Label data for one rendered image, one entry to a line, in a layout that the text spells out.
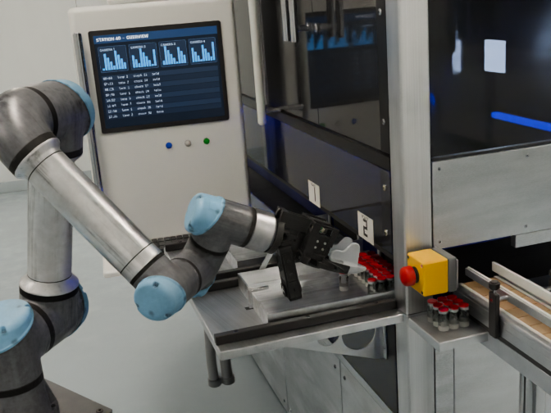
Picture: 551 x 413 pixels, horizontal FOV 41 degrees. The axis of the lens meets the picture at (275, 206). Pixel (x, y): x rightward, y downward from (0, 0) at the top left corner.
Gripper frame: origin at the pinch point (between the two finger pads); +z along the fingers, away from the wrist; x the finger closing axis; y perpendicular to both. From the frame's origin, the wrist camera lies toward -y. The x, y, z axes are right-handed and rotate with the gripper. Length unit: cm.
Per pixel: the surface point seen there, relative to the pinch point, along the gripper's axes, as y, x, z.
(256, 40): 37, 84, -11
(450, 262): 7.4, -3.6, 16.3
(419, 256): 6.1, -0.1, 11.6
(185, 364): -102, 171, 33
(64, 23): 9, 562, -43
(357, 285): -9.3, 24.9, 15.2
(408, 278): 1.8, -1.9, 10.0
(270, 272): -15.0, 37.1, -1.1
